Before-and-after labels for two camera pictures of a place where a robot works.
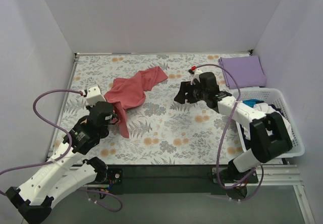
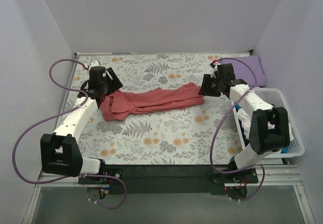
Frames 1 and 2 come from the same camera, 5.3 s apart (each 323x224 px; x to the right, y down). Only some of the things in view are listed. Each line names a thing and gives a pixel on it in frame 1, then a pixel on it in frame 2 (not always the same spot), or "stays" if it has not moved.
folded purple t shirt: x=248 y=70 stays
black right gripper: x=189 y=93 to x=209 y=86
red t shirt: x=130 y=92 to x=116 y=106
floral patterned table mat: x=161 y=131 stays
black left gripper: x=111 y=116 to x=111 y=83
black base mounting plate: x=168 y=180 stays
